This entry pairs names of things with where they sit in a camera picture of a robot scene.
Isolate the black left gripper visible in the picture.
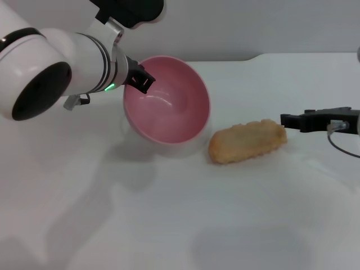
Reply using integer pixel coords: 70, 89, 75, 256
122, 56, 156, 94

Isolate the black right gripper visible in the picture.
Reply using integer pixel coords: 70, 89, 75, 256
280, 106, 360, 133

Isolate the pink bowl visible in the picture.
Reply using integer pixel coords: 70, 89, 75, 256
123, 55, 212, 145

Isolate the ridged golden bread loaf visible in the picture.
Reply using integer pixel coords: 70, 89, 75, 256
208, 119, 288, 165

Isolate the silver left camera mount bracket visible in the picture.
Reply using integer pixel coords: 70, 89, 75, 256
87, 16, 125, 61

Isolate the left arm cable with plug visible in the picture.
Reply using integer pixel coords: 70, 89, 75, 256
63, 93, 91, 111

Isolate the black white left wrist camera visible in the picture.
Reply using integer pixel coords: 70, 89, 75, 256
89, 0, 165, 29

